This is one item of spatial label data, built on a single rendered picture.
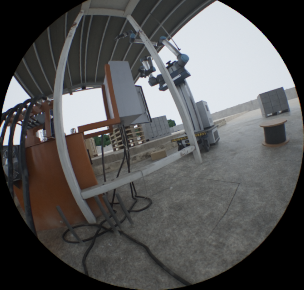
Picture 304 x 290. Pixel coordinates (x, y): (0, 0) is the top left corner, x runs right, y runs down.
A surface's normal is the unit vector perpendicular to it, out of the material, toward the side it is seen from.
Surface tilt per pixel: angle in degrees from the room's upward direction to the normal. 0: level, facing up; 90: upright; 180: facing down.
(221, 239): 0
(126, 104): 90
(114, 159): 90
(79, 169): 90
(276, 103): 90
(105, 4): 180
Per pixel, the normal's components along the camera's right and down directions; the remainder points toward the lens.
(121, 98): 0.49, -0.15
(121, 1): 0.28, 0.96
